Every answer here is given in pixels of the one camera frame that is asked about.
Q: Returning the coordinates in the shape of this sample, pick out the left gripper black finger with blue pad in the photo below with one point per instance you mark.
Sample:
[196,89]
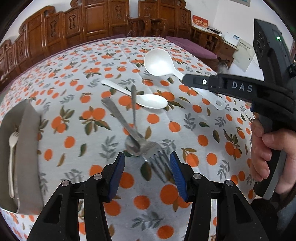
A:
[59,218]
[236,220]

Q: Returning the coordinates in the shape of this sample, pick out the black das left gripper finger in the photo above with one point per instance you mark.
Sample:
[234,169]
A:
[239,87]

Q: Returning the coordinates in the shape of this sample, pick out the large white rice paddle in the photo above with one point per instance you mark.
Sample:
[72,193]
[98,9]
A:
[159,63]

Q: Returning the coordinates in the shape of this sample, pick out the white plastic spoon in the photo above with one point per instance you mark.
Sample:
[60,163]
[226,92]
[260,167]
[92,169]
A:
[150,101]

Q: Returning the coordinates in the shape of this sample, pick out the metal fork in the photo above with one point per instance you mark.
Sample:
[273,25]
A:
[151,151]

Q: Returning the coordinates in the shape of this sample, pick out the metal spoon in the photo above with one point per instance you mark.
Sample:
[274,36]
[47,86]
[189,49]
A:
[131,144]

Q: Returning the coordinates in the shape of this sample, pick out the grey sleeve forearm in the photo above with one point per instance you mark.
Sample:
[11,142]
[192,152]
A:
[277,215]

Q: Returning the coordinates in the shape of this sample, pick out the person's right hand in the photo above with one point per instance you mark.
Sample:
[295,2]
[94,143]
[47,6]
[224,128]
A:
[262,145]

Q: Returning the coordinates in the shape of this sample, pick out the wooden side table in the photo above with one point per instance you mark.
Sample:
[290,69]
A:
[215,44]

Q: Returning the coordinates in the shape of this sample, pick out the white box device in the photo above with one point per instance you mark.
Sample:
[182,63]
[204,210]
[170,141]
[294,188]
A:
[232,39]

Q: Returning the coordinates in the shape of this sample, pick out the grey metal tray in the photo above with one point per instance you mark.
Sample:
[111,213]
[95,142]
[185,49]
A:
[24,119]

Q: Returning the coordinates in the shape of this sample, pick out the purple seat cushion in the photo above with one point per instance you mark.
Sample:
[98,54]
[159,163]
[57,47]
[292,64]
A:
[193,48]

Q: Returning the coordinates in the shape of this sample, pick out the red sign card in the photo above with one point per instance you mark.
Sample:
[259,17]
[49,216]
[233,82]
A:
[200,23]

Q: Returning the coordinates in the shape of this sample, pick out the cream plastic fork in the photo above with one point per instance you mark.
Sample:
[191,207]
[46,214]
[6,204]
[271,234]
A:
[13,139]

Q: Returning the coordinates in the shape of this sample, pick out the carved wooden armchair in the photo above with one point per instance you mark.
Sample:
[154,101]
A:
[168,18]

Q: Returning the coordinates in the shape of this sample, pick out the orange print tablecloth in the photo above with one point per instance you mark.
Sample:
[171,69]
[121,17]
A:
[78,136]

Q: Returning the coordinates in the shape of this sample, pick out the carved wooden bench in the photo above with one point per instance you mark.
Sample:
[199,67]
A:
[47,32]

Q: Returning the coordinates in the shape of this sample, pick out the white wall panel box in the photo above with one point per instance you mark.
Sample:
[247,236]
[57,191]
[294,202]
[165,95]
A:
[244,55]

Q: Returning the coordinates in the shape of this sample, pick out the green framed wall sign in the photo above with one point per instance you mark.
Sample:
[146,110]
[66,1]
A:
[244,2]

